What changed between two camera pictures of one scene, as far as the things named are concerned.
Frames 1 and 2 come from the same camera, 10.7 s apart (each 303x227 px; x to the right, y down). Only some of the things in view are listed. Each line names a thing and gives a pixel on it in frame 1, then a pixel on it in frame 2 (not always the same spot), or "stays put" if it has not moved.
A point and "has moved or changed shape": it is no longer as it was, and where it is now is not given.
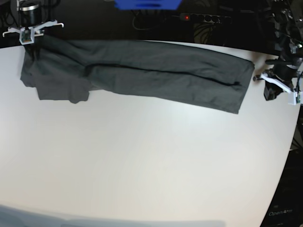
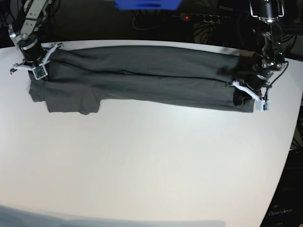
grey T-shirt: (66, 69) has moved or changed shape
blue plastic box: (147, 4) stays put
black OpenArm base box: (286, 209) stays put
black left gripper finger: (271, 91) → (239, 97)
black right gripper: (284, 72) → (257, 80)
